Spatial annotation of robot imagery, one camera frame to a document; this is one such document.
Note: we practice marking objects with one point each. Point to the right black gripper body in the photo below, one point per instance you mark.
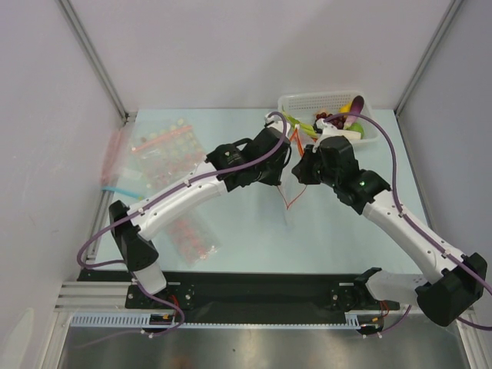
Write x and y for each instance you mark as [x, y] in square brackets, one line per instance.
[304, 171]

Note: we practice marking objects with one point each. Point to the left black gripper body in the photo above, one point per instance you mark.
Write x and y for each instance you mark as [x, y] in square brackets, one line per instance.
[270, 174]

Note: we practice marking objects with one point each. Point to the green onion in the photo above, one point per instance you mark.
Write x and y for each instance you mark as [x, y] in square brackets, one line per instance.
[308, 130]

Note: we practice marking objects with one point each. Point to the clear orange-zipper zip bag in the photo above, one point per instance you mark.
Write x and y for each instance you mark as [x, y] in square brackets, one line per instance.
[290, 189]

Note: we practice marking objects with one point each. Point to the purple eggplant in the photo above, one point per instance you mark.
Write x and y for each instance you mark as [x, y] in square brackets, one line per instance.
[357, 106]

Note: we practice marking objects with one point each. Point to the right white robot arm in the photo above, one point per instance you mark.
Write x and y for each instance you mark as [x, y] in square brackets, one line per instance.
[449, 281]

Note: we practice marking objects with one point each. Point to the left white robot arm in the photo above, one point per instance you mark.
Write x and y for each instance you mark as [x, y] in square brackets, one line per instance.
[229, 166]

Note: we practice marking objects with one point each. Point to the yellow-dotted pink-zipper bag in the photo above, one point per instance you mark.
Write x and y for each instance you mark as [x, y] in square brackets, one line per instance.
[165, 151]

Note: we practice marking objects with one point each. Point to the red-dotted zip bag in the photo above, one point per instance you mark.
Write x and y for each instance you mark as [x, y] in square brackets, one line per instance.
[192, 238]

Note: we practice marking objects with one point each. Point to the blue-zipper bag edge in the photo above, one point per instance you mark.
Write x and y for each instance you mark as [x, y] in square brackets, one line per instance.
[122, 191]

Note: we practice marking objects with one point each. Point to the red grapes bunch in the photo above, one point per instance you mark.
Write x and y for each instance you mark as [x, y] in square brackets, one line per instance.
[323, 117]

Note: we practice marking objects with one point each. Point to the green fruit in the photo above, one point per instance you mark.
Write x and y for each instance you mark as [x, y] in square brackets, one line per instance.
[357, 127]

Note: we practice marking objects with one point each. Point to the yellow pear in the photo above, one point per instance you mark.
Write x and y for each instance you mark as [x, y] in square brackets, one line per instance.
[345, 109]

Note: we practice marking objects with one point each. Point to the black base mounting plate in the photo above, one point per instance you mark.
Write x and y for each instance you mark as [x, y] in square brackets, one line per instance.
[241, 298]

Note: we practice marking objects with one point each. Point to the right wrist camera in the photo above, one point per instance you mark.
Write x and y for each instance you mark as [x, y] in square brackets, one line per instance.
[328, 132]

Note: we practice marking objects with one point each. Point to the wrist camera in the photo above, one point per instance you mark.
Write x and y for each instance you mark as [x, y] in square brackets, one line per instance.
[274, 122]
[328, 132]

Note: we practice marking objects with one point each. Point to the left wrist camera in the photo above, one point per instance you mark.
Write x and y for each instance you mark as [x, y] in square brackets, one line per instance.
[274, 122]

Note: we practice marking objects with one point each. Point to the right aluminium frame post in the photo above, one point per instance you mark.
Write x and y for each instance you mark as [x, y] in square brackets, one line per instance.
[450, 16]

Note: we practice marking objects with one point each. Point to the aluminium frame post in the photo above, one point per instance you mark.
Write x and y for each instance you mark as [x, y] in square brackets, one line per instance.
[89, 50]
[450, 16]

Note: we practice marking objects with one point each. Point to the aluminium front rail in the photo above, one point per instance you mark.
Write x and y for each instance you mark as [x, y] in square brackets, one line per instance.
[77, 296]

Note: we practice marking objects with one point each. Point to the left aluminium frame post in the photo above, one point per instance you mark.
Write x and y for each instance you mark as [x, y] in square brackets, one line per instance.
[89, 50]

